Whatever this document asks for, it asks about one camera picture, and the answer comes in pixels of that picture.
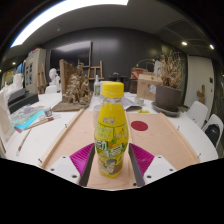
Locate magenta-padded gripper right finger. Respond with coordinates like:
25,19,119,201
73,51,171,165
128,142,178,188

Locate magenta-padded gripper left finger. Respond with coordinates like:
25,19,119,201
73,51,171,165
46,142,97,188

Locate yellow drink bottle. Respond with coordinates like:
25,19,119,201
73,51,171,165
93,81,130,179

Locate light plywood base board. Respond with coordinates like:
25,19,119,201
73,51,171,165
37,108,201,191

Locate flat round red coaster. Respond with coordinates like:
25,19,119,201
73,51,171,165
130,120,149,132

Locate grey plant saucer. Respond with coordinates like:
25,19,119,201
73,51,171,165
150,101,182,118

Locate paint brushes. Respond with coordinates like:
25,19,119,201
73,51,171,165
15,114,63,157

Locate small paint jar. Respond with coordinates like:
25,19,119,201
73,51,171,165
44,106,54,118

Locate small glass jar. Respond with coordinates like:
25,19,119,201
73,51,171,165
134,96,145,106

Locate dried plant in grey pot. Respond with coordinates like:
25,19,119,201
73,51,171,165
154,49,185,113

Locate colourful picture book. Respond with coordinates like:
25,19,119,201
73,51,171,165
9,104,46,133

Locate white chair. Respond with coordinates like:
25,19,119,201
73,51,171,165
201,113,224,149
185,100,209,129
44,84,59,94

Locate brown cardboard box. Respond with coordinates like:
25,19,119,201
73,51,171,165
136,73,164,102

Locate black backpack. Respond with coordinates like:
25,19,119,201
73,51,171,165
204,123,221,146

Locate white spray bottle green label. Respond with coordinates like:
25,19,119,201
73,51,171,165
93,74,102,98

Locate black printer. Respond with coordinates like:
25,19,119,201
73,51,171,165
7,88,40,114

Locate white plaster bust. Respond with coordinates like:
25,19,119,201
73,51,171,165
48,67,62,88

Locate red box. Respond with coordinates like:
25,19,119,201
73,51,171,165
130,67,149,80

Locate wooden easel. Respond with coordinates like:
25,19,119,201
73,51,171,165
87,59,105,82

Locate round ceiling spotlights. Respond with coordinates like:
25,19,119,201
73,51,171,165
181,41,215,50

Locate long ceiling light strip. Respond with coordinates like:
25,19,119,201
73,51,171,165
9,0,129,49

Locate wooden wall figure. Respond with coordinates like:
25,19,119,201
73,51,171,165
196,84,207,105

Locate dark wall screen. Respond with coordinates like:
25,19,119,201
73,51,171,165
49,40,93,70

